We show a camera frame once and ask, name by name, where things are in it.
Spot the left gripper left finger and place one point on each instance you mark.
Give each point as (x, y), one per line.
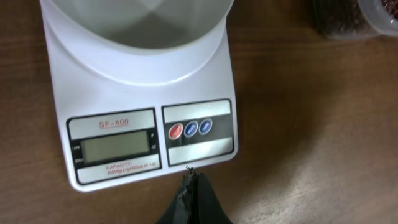
(181, 208)

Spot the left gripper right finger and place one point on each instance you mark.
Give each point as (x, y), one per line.
(206, 208)

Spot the white digital kitchen scale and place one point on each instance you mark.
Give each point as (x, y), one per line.
(127, 114)

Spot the white round bowl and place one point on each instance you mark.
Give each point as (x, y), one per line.
(147, 24)

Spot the clear plastic container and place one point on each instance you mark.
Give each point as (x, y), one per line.
(354, 19)

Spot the red beans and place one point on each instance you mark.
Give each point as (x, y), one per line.
(390, 6)

